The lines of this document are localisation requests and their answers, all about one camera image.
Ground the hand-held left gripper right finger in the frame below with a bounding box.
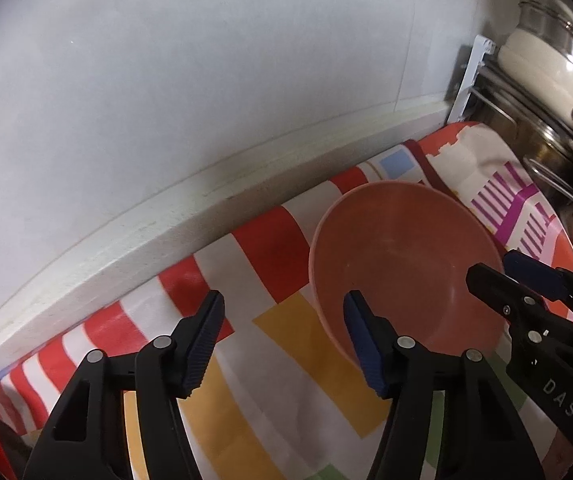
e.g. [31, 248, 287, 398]
[343, 290, 547, 480]

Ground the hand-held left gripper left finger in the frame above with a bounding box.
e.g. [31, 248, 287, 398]
[21, 290, 226, 480]

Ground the cream pot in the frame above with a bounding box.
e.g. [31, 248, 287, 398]
[497, 25, 573, 133]

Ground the metal pot rack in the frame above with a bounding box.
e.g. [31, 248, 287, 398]
[447, 34, 573, 271]

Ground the large steel pot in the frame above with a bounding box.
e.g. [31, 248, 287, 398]
[509, 110, 573, 268]

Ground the colourful striped cloth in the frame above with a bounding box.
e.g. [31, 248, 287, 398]
[0, 121, 573, 480]

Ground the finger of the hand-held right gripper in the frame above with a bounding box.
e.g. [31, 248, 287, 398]
[504, 251, 573, 331]
[467, 262, 573, 346]

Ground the pink bowl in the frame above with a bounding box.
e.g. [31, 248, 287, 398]
[309, 181, 510, 366]

